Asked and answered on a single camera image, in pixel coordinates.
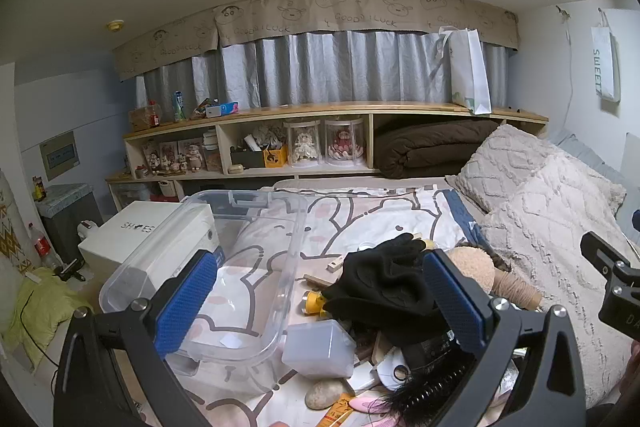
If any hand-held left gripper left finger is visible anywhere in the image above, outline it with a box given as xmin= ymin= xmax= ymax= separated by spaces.
xmin=52 ymin=248 xmax=221 ymax=427

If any brown folded blanket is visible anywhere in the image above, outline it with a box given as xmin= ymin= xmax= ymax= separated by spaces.
xmin=374 ymin=119 xmax=503 ymax=180

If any black glove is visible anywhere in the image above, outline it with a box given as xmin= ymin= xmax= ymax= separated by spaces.
xmin=322 ymin=233 xmax=453 ymax=348

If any grey cabinet with green cloth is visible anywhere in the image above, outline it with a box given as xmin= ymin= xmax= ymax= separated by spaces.
xmin=36 ymin=183 xmax=103 ymax=265

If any yellow tape roll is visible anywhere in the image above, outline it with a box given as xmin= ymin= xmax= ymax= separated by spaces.
xmin=300 ymin=291 xmax=331 ymax=319

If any cola bottle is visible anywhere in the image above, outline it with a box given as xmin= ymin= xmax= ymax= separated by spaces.
xmin=29 ymin=223 xmax=58 ymax=270

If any grey curtain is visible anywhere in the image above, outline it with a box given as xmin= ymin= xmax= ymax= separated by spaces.
xmin=135 ymin=29 xmax=508 ymax=112

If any yellow small box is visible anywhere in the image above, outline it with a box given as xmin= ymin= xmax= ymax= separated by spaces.
xmin=263 ymin=146 xmax=289 ymax=168

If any row of small figurines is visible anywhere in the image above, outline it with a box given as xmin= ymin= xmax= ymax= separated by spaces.
xmin=141 ymin=139 xmax=207 ymax=175

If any person's right forearm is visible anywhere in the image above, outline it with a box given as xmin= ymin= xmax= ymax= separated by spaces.
xmin=619 ymin=341 xmax=640 ymax=408

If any translucent small plastic box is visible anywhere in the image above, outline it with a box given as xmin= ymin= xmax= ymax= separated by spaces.
xmin=281 ymin=319 xmax=357 ymax=380

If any black phone holder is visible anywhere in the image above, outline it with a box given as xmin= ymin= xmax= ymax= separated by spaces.
xmin=56 ymin=258 xmax=86 ymax=282

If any display case with red doll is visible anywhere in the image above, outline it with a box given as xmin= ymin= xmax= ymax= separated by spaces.
xmin=324 ymin=118 xmax=367 ymax=166

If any grey wall panel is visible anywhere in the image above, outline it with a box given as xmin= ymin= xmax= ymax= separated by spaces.
xmin=40 ymin=130 xmax=81 ymax=182

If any patterned cushion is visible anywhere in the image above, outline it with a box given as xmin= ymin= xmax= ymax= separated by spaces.
xmin=0 ymin=169 xmax=36 ymax=275

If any black organizer box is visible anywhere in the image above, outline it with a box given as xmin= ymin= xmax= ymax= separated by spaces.
xmin=230 ymin=147 xmax=266 ymax=170

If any blue cloth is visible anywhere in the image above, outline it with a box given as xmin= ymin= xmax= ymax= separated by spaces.
xmin=442 ymin=189 xmax=493 ymax=258

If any display case with white doll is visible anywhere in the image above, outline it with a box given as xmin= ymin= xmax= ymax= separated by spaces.
xmin=283 ymin=119 xmax=322 ymax=168

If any white hanging bag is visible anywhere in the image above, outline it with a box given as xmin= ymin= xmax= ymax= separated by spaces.
xmin=590 ymin=8 xmax=622 ymax=102

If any white small device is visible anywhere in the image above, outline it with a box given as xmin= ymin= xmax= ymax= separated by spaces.
xmin=372 ymin=349 xmax=416 ymax=393

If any grey stone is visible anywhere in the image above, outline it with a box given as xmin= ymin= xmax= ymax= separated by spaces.
xmin=305 ymin=378 xmax=346 ymax=410

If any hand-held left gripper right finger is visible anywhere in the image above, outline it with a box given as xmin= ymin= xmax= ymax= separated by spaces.
xmin=423 ymin=250 xmax=587 ymax=427

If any white shoe box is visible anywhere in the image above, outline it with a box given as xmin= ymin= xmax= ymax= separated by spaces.
xmin=77 ymin=201 xmax=223 ymax=280

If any black feather duster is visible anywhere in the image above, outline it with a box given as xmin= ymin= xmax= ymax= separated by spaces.
xmin=370 ymin=359 xmax=481 ymax=427

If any clear plastic storage bin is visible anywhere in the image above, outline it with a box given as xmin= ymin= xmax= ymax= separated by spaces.
xmin=98 ymin=189 xmax=308 ymax=375

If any wooden shelf unit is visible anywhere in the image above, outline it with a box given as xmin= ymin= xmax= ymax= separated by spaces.
xmin=105 ymin=101 xmax=550 ymax=212

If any white paper bag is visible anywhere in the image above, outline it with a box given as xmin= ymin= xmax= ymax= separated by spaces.
xmin=439 ymin=27 xmax=492 ymax=116

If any pink comb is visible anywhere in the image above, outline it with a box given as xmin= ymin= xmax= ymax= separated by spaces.
xmin=350 ymin=394 xmax=396 ymax=415

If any white wall cord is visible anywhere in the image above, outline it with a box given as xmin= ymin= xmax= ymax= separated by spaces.
xmin=557 ymin=6 xmax=576 ymax=128

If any brown bread packet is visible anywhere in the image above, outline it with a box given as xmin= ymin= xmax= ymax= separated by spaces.
xmin=129 ymin=107 xmax=153 ymax=132

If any yellow green cloth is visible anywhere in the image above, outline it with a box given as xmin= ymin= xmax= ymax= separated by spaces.
xmin=0 ymin=267 xmax=93 ymax=370

